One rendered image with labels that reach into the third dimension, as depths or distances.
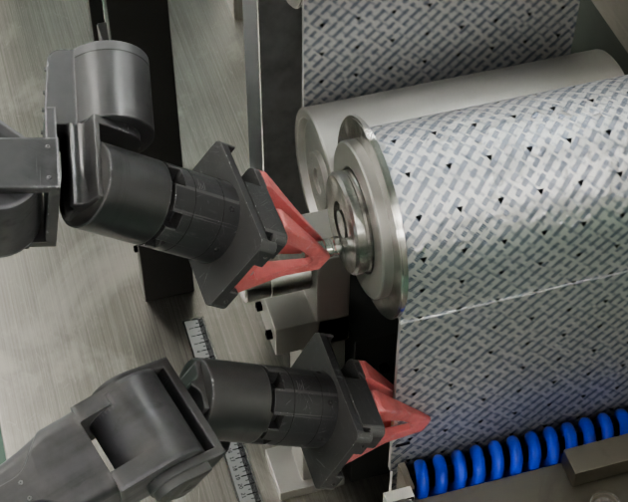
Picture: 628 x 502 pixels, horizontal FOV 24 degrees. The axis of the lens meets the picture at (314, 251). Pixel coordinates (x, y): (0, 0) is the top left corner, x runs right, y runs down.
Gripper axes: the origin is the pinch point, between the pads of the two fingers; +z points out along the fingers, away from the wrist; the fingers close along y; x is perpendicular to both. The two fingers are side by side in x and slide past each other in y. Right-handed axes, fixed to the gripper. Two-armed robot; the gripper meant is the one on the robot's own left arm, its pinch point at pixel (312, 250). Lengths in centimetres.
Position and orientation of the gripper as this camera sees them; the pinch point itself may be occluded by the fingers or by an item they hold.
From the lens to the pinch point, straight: 103.6
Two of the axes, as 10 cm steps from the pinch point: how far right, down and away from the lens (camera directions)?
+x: 6.0, -6.6, -4.6
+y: 3.2, 7.2, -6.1
